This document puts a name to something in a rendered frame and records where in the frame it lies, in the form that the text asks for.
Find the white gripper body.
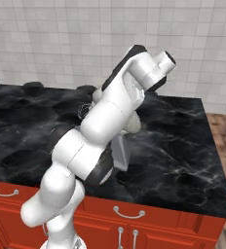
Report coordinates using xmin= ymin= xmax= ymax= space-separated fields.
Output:
xmin=123 ymin=74 xmax=146 ymax=111

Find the wide red drawer front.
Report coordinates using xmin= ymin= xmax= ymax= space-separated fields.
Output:
xmin=81 ymin=196 xmax=198 ymax=231

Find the red kitchen island cabinet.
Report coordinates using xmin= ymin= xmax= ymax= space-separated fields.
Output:
xmin=0 ymin=178 xmax=226 ymax=249

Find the red cupboard door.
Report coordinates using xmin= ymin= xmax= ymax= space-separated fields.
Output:
xmin=128 ymin=223 xmax=216 ymax=249
xmin=73 ymin=220 xmax=130 ymax=249

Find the narrow red drawer front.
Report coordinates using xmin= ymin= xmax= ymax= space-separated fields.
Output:
xmin=0 ymin=180 xmax=45 ymax=210

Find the silver curved drawer handle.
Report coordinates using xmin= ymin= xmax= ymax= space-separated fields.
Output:
xmin=112 ymin=205 xmax=146 ymax=220
xmin=0 ymin=186 xmax=20 ymax=198

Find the silver upright door handle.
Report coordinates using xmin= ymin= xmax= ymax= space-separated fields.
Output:
xmin=132 ymin=229 xmax=139 ymax=249
xmin=117 ymin=227 xmax=125 ymax=249

